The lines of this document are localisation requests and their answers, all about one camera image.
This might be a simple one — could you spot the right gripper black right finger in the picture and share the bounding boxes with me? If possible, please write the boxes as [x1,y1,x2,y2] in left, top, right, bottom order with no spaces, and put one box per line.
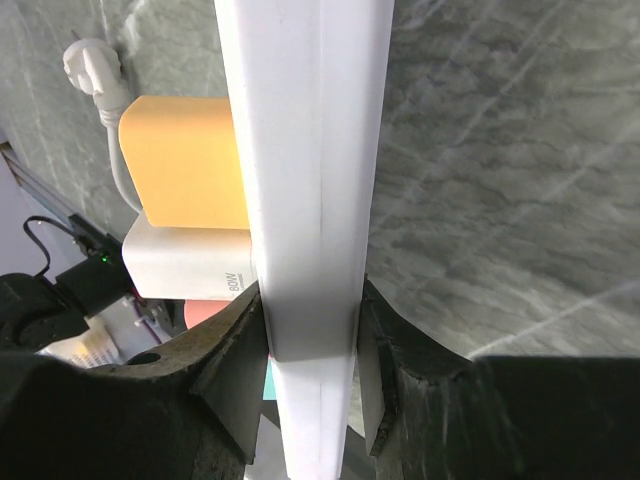
[357,283,639,479]

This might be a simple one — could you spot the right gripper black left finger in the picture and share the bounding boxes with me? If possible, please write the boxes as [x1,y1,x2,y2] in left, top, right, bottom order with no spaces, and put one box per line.
[1,287,268,479]

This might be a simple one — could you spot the white power strip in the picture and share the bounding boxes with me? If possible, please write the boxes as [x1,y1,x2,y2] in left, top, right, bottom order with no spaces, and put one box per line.
[215,1,394,479]

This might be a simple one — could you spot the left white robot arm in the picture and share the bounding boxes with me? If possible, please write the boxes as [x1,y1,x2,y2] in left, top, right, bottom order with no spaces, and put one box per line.
[1,252,177,369]

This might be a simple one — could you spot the teal plug on strip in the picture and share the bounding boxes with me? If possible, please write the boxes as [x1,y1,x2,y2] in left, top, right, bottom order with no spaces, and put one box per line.
[263,355,276,401]

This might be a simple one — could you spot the coral plug on strip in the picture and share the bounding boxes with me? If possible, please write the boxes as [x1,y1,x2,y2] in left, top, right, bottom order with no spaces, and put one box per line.
[184,300,229,329]

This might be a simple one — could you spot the yellow plug on strip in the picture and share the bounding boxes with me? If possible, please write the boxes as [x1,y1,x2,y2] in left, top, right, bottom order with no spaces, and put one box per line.
[119,95,249,230]

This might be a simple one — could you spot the white adapter on strip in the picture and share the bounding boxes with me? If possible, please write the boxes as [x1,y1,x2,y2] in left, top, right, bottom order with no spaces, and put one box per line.
[122,214,257,301]

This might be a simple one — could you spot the aluminium frame rail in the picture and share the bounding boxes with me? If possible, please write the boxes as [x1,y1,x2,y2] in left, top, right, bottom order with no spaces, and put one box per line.
[1,142,78,219]

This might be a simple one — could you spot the white power cable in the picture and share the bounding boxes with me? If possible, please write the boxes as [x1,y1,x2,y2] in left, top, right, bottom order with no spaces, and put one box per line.
[62,29,144,214]

